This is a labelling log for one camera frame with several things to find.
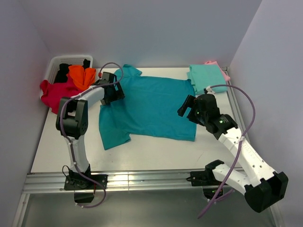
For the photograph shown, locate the teal t shirt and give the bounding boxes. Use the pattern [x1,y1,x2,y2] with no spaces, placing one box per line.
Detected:
[99,64,196,150]

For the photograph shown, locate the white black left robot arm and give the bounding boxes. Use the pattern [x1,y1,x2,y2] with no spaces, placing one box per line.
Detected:
[56,72,125,189]

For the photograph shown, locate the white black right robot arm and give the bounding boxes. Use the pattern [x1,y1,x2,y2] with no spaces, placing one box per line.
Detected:
[177,94,288,213]

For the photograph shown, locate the folded mint t shirt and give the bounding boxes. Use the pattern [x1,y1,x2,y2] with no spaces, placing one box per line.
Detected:
[187,62,230,95]

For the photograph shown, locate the orange t shirt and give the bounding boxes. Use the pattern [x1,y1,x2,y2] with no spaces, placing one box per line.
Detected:
[68,65,96,91]

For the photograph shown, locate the folded pink t shirt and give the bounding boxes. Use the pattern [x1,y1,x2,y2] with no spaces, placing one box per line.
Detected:
[204,61,231,82]

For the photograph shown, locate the black t shirt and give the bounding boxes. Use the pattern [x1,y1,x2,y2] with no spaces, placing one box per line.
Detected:
[54,59,91,83]

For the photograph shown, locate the magenta t shirt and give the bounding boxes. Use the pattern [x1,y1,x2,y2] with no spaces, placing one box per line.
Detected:
[40,77,85,114]

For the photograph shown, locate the white plastic laundry basket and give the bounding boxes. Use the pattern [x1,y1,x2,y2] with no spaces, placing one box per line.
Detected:
[40,55,93,98]

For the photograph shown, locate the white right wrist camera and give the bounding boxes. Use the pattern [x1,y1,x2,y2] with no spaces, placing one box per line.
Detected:
[204,86,215,95]

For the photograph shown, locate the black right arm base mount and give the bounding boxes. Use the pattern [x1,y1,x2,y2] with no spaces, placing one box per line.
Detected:
[186,169,221,200]

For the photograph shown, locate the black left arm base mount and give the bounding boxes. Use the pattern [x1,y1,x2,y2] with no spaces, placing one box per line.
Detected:
[63,175,108,205]

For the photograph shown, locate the aluminium table edge rail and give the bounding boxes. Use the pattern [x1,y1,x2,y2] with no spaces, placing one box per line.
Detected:
[22,169,272,194]

